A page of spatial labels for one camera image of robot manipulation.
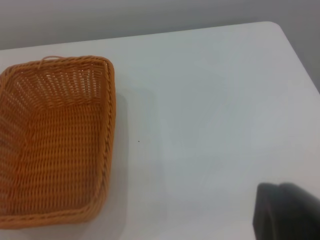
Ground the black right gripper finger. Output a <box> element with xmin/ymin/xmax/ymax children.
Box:
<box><xmin>252</xmin><ymin>182</ymin><xmax>320</xmax><ymax>240</ymax></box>

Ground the orange wicker basket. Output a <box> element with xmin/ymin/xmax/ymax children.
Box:
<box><xmin>0</xmin><ymin>55</ymin><xmax>117</xmax><ymax>231</ymax></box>

